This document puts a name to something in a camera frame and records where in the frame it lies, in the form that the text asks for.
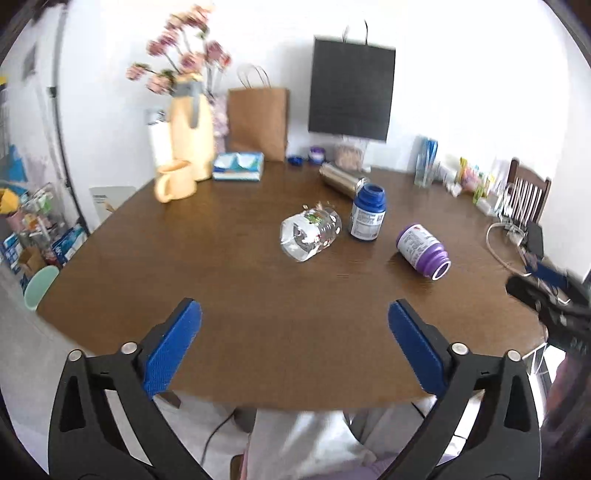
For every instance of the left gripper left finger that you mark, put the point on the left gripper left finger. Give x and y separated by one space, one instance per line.
84 440

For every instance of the clear floral glass jar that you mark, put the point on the clear floral glass jar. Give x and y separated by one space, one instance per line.
304 235

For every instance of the purple small jar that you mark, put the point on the purple small jar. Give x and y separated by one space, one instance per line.
316 155

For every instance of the black paper bag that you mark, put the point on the black paper bag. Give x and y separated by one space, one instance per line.
351 88

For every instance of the right hand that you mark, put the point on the right hand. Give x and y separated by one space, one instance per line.
566 428

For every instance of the wooden chair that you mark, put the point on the wooden chair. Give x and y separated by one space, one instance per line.
528 194

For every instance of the clear drinking glass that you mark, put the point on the clear drinking glass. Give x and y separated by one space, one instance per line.
425 171

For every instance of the colourful snack packets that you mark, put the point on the colourful snack packets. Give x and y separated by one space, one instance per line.
471 180

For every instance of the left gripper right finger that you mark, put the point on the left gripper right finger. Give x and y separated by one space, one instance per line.
504 442

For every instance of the stainless steel canister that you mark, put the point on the stainless steel canister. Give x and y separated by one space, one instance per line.
348 183

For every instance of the blue supplement bottle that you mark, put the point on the blue supplement bottle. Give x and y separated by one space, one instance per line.
368 212

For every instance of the white thermos bottle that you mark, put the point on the white thermos bottle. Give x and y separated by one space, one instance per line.
159 137

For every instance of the brown paper bag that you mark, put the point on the brown paper bag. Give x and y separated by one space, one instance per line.
258 115

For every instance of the blue bottle cap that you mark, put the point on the blue bottle cap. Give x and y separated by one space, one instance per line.
295 160

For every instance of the clear cereal container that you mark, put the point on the clear cereal container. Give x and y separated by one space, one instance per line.
350 153

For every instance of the purple supplement bottle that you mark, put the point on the purple supplement bottle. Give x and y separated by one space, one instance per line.
424 252

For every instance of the tissue box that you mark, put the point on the tissue box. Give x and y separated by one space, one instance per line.
238 166

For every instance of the cluttered storage rack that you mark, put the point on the cluttered storage rack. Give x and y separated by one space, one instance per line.
34 232

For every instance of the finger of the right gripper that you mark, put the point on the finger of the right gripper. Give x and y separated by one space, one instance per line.
545 271

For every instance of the yellow mug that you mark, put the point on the yellow mug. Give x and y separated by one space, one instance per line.
174 182

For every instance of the green stool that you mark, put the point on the green stool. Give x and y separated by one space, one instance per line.
38 286

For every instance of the pink artificial flowers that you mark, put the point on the pink artificial flowers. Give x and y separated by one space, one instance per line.
188 52

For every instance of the black power adapter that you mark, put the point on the black power adapter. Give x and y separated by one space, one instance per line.
534 239

